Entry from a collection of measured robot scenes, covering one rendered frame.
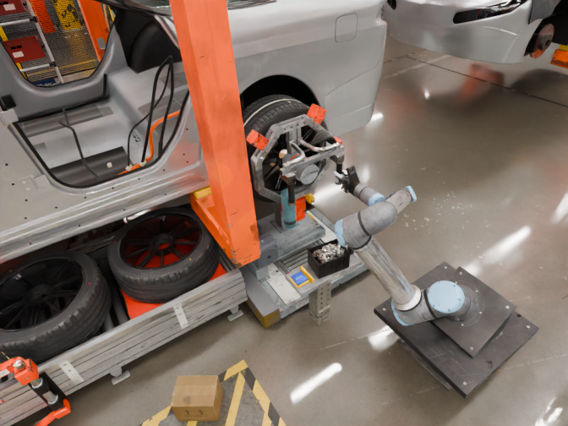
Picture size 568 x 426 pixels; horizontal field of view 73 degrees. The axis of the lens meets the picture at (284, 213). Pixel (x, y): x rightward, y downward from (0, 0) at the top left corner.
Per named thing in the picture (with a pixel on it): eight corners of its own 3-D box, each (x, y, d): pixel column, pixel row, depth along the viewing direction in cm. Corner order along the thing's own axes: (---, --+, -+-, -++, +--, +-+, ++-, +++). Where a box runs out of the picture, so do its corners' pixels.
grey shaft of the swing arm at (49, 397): (72, 401, 210) (28, 352, 178) (73, 410, 206) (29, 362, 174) (54, 411, 206) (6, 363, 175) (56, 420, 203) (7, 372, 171)
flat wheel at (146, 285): (179, 219, 291) (172, 193, 276) (240, 257, 256) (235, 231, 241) (100, 270, 254) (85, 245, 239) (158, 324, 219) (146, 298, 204)
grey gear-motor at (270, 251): (253, 241, 295) (248, 205, 272) (283, 275, 267) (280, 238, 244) (232, 251, 288) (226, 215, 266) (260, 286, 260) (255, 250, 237)
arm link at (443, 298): (475, 312, 185) (465, 307, 172) (440, 320, 194) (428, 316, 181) (464, 281, 192) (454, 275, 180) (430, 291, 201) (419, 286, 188)
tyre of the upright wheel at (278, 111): (325, 117, 270) (257, 74, 224) (346, 130, 255) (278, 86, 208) (278, 196, 286) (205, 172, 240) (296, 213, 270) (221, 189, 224)
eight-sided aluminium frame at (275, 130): (324, 180, 266) (325, 106, 231) (330, 184, 261) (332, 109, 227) (256, 210, 245) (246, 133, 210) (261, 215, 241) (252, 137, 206)
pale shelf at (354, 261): (343, 247, 237) (343, 243, 235) (362, 264, 225) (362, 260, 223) (285, 278, 220) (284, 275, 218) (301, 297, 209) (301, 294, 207)
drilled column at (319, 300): (320, 308, 254) (321, 264, 227) (330, 318, 247) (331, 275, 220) (308, 314, 250) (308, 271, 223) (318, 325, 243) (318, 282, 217)
